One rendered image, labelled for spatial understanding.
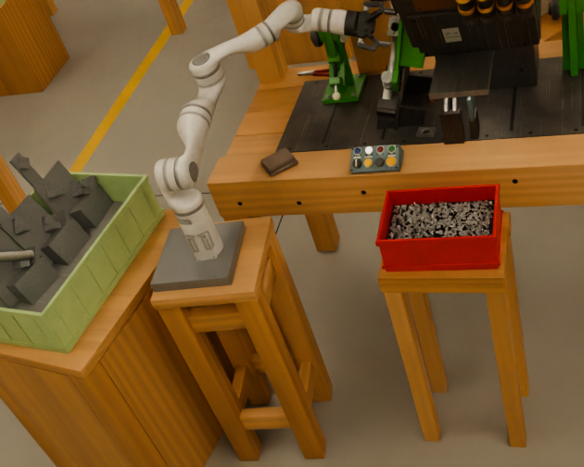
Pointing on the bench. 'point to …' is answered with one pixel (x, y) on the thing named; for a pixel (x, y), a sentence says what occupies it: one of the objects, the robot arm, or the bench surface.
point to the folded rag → (278, 162)
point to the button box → (376, 158)
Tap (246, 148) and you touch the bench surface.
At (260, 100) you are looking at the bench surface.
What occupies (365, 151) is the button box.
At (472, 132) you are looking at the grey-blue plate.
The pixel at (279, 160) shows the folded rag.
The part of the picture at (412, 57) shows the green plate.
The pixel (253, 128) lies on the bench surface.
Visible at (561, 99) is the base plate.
